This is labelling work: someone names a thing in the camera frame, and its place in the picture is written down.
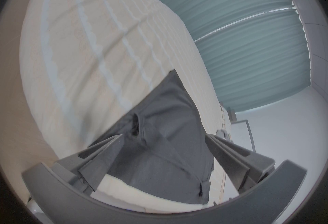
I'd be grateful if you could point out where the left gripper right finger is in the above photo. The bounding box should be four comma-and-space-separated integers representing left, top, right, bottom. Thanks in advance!
205, 134, 276, 190

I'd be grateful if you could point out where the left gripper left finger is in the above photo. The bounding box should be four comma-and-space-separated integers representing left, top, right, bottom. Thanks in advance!
52, 134, 123, 193

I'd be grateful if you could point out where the black T-shirt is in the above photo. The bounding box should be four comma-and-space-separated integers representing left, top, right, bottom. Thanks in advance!
88, 69, 215, 204

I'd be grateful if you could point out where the pile of clothes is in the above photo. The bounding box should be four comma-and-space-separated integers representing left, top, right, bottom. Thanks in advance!
216, 129, 232, 142

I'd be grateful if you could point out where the bed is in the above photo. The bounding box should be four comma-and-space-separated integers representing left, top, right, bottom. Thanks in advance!
19, 0, 255, 214

